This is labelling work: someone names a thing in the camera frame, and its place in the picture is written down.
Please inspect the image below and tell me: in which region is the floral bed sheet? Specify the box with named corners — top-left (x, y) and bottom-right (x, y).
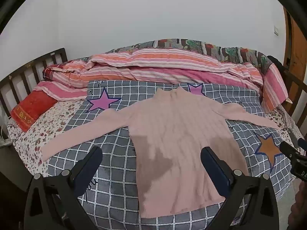
top-left (7, 99), bottom-right (304, 175)

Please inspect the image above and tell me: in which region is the brown wooden door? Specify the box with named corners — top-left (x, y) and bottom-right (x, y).
top-left (283, 7), bottom-right (307, 77)

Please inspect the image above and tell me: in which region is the dark wooden headboard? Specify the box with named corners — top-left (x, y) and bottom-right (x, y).
top-left (0, 48), bottom-right (68, 125)

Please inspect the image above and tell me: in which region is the white cable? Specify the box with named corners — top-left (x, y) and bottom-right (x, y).
top-left (0, 125), bottom-right (10, 140)

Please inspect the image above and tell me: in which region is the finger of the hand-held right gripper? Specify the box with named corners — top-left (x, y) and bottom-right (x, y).
top-left (279, 141), bottom-right (303, 161)

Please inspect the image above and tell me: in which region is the red embroidered pillow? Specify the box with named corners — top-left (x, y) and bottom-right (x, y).
top-left (11, 91), bottom-right (58, 132)

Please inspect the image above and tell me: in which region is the dark cloth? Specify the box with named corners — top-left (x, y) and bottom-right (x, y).
top-left (267, 56), bottom-right (288, 72)

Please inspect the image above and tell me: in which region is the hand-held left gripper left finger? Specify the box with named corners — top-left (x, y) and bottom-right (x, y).
top-left (23, 146), bottom-right (103, 230)

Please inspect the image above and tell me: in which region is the person's right hand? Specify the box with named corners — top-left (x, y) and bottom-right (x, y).
top-left (291, 182), bottom-right (307, 230)

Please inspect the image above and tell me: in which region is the pink knit sweater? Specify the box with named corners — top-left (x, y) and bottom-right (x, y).
top-left (41, 86), bottom-right (280, 218)

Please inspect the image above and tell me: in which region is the grey checked star blanket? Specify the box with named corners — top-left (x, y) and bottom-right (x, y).
top-left (47, 79), bottom-right (298, 230)

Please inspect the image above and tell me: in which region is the pink striped quilt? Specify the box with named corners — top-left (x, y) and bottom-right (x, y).
top-left (32, 48), bottom-right (288, 113)

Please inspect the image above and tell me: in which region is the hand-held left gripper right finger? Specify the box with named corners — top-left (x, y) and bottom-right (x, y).
top-left (200, 146), bottom-right (280, 230)

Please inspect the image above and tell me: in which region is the floral patchwork quilt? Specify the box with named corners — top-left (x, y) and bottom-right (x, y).
top-left (106, 38), bottom-right (274, 76)

